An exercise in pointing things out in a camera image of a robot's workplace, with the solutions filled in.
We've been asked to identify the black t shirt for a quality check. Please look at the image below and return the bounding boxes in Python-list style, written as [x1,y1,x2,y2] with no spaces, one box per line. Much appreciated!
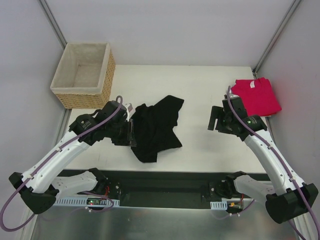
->
[131,95,185,163]

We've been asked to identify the wicker basket with liner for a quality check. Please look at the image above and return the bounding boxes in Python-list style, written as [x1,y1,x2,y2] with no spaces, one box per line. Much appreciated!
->
[50,42,116,109]

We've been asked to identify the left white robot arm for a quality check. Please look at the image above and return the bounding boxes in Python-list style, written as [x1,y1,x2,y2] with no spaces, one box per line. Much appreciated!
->
[9,100,136,215]

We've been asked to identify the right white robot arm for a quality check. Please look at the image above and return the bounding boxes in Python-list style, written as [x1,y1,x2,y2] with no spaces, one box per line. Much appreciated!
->
[208,97,319,224]

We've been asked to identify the folded red t shirt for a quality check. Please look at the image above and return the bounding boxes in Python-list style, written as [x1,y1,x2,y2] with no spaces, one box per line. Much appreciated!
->
[231,77,282,117]

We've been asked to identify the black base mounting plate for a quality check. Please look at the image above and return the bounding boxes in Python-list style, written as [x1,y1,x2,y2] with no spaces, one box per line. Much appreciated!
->
[76,171,263,208]

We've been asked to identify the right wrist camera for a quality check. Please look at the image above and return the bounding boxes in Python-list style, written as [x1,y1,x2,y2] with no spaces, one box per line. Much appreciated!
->
[224,91,239,99]

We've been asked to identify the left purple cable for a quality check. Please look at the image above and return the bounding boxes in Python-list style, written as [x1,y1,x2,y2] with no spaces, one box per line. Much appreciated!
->
[0,95,125,232]

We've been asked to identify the purple cable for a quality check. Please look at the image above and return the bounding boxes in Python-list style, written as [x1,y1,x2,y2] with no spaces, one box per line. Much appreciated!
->
[226,85,320,240]
[0,95,125,232]

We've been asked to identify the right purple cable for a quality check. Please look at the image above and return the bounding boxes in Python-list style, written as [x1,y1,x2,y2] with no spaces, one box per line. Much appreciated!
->
[226,85,320,240]

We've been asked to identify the right slotted cable duct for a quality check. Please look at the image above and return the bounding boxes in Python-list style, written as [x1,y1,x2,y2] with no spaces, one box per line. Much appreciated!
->
[210,200,228,211]

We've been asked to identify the slotted cable duct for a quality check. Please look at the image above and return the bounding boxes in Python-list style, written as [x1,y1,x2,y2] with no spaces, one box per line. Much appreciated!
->
[210,200,228,211]
[54,196,120,208]

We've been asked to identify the left slotted cable duct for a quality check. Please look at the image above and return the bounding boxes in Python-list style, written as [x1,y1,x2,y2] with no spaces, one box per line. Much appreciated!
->
[54,196,120,208]

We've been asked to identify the right aluminium frame post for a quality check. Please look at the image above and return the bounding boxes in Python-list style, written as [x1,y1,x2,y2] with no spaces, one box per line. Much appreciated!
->
[251,0,303,78]

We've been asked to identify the aluminium frame post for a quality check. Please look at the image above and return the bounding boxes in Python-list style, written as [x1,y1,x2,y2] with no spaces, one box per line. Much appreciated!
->
[251,0,303,78]
[38,0,67,49]

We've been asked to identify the left aluminium frame post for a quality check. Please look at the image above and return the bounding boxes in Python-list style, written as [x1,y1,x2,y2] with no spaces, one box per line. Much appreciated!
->
[38,0,67,49]

